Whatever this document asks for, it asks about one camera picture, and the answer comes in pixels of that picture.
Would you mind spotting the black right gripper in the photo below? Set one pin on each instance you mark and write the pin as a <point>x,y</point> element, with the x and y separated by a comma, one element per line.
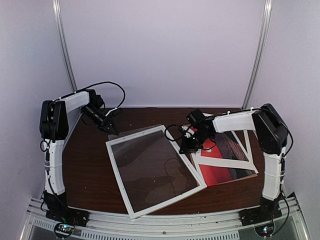
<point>188,147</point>

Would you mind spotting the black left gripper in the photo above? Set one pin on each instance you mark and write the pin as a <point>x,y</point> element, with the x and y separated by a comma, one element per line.
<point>110,122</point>

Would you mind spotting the white picture frame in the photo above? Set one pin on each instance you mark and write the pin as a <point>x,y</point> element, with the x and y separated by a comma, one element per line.
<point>115,165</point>

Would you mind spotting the clear acrylic sheet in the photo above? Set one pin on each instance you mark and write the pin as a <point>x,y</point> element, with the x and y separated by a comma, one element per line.
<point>150,170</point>

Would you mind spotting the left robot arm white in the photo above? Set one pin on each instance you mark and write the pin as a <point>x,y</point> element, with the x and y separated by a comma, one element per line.
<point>54,129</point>

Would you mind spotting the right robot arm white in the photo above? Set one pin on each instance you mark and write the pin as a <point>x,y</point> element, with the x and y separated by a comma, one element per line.
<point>271,131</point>

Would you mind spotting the red and dark photo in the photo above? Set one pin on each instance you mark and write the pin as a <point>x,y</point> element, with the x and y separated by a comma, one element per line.
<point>220,172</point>

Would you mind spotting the brown backing board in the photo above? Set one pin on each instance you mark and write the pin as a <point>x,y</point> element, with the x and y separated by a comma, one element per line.
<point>250,176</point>

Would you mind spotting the white mat board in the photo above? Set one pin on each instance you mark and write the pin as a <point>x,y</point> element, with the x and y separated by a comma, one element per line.
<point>228,163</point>

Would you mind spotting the left controller board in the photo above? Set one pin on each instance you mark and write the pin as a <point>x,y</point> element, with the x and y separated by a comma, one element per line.
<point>63,230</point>

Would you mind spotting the controller board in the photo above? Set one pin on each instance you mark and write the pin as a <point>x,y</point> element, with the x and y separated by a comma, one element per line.
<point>265,230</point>
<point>63,230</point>

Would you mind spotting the right controller board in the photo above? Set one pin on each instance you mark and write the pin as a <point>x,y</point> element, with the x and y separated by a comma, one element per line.
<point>265,230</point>

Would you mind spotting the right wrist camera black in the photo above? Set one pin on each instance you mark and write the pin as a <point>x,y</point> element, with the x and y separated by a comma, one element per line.
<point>195,116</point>

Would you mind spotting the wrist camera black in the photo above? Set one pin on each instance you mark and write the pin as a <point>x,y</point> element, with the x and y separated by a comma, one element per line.
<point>195,116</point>
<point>95,99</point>

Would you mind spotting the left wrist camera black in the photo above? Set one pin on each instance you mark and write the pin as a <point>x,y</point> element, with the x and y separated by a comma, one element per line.
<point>95,99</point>

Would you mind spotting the aluminium front rail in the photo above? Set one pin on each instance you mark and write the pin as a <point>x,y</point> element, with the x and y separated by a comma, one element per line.
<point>224,225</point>

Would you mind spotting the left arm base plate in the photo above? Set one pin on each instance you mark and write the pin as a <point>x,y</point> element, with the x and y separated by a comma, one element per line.
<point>58,210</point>

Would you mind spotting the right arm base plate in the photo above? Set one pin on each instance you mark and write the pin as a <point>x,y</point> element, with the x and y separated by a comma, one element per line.
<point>266,211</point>

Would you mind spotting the aluminium corner post left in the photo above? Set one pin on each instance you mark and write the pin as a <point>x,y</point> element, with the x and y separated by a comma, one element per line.
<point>63,43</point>

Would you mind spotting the aluminium corner post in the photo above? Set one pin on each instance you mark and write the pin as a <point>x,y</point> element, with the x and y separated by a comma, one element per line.
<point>263,35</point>
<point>63,43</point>

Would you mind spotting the aluminium corner post right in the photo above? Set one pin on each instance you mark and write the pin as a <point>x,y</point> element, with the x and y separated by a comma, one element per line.
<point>263,35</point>

